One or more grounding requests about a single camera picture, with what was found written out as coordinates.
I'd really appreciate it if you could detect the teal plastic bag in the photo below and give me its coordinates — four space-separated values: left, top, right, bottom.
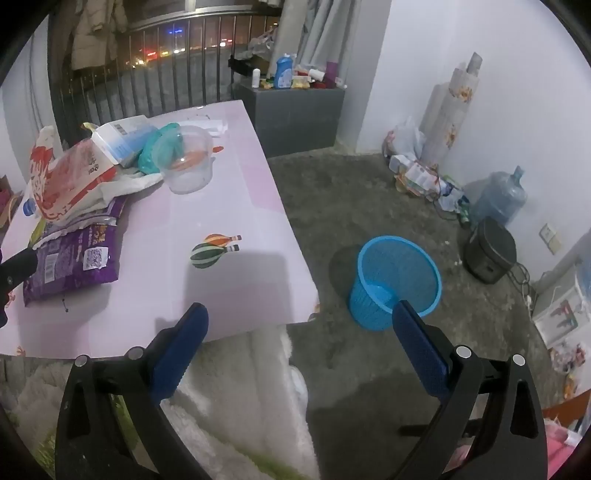
137 122 184 175

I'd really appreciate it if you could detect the red white plastic bag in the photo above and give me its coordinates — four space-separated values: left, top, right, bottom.
45 140 119 219

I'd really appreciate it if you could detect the blue white box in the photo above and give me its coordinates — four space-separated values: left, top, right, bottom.
91 116 160 168

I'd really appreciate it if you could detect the grey cabinet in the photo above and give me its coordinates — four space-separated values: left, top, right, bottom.
233 82 346 158

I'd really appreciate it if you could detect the white fluffy blanket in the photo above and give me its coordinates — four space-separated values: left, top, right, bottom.
0 323 320 480

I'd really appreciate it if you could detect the purple snack bag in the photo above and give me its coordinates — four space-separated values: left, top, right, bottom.
23 196 129 306

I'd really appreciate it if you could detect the pink cloth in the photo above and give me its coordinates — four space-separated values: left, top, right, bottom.
545 418 585 480

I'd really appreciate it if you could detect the wall socket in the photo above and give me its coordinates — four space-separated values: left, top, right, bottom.
539 224 562 254

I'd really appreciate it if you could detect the blue detergent bottle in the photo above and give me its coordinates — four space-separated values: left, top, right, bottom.
273 53 297 89

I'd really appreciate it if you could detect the grey curtain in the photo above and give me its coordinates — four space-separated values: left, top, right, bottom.
281 0 393 71

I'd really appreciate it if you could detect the white printed box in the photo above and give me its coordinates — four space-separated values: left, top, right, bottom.
532 281 591 348

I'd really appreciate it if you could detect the hanging beige coat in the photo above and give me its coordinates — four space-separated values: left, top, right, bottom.
71 0 129 71

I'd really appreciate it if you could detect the orange board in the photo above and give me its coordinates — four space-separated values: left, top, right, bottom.
542 396 591 424

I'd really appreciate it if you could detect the heap of snack packets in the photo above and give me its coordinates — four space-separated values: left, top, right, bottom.
260 65 348 91

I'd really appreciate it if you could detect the black bag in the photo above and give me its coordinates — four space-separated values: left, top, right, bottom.
228 54 273 75

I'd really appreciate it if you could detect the black rice cooker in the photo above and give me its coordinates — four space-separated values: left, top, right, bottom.
463 216 518 285

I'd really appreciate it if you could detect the rolled printed wallpaper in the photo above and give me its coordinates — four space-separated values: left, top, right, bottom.
422 52 484 165

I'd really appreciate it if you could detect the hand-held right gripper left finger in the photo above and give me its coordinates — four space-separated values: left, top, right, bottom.
54 302 213 480

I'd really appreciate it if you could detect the yellow green snack packet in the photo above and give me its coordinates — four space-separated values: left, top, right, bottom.
28 217 49 248

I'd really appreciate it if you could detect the red patterned plastic bag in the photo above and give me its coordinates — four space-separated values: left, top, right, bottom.
28 127 65 219

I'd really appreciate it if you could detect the clear plastic bag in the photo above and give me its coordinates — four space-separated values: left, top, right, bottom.
248 27 279 59

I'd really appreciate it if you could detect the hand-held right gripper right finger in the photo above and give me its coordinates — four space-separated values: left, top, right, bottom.
392 300 548 480

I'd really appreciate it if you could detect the blue mesh wastebasket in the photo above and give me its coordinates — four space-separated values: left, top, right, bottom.
348 235 443 332

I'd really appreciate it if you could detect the blue water jug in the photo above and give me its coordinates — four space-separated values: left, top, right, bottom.
471 166 528 228

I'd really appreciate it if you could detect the clear plastic container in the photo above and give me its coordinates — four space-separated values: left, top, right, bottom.
152 124 216 195

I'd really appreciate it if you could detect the white floor plastic bag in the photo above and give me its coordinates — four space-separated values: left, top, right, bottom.
382 116 428 160

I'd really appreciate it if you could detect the black power cable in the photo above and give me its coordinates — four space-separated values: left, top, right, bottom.
507 262 537 298

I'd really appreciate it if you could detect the pile of colourful packets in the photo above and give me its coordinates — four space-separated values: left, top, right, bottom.
549 339 585 398

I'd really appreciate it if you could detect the pile of packaging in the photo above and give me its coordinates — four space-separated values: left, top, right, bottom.
390 154 472 219

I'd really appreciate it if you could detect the metal railing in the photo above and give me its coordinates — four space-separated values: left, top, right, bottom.
50 14 283 141

